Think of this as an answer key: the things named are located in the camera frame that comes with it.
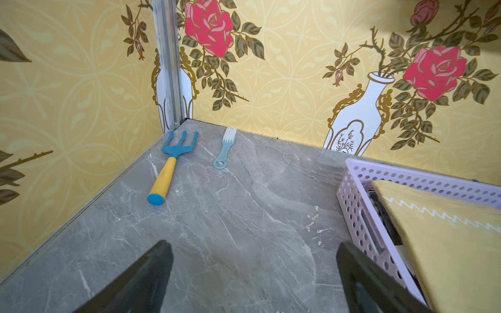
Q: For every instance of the light blue brush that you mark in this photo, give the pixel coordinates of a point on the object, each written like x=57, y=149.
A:
x=228, y=141

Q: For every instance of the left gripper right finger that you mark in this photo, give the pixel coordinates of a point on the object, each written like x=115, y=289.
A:
x=368, y=288

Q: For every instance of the tan zigzag pillowcase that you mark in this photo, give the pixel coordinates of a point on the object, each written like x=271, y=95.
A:
x=453, y=246

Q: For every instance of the purple perforated plastic basket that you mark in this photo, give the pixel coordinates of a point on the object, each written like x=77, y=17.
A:
x=366, y=228

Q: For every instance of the blue yellow garden fork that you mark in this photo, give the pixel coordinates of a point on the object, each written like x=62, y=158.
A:
x=162, y=183

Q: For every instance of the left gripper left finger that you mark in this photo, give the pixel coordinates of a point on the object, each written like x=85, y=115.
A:
x=140, y=288

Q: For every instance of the black white grid pillowcase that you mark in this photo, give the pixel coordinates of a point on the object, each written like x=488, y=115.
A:
x=384, y=217

